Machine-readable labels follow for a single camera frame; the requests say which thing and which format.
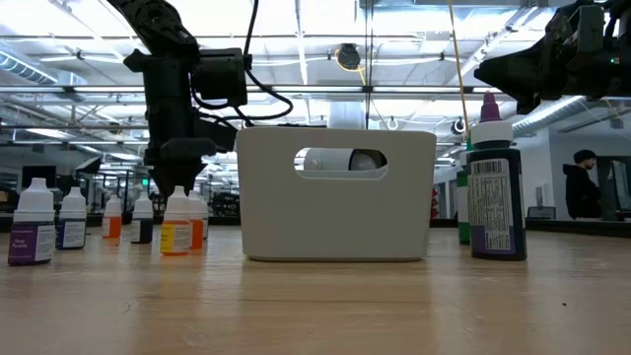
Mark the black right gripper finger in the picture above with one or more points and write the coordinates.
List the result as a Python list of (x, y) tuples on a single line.
[(517, 66), (522, 89)]

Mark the black computer monitor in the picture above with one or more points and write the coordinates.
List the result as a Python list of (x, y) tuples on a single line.
[(38, 176)]

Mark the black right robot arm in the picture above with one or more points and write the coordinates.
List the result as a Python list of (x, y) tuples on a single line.
[(618, 59)]

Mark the person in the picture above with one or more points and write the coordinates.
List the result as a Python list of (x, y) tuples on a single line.
[(581, 192)]

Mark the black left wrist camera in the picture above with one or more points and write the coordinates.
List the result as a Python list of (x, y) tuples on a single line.
[(219, 76)]

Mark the small orange food coloring bottle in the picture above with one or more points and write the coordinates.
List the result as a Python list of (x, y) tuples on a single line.
[(112, 227), (196, 234)]

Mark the white cylindrical spot lamp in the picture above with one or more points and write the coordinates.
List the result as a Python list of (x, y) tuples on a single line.
[(335, 159)]

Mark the large purple food coloring bottle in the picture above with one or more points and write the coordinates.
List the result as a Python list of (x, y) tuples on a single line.
[(495, 212)]

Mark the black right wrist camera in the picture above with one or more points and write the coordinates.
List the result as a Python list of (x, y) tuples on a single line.
[(590, 27)]

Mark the small blue food coloring bottle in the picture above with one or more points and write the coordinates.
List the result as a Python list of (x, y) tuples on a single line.
[(71, 232)]

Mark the small yellow food coloring bottle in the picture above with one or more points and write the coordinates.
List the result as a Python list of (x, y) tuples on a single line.
[(175, 236)]

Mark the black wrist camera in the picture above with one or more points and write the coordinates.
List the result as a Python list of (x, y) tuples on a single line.
[(219, 76), (590, 27)]

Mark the small purple food coloring bottle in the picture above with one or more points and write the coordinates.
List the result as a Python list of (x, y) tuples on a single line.
[(29, 241)]

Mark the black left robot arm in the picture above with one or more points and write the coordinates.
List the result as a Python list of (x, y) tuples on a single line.
[(153, 24)]

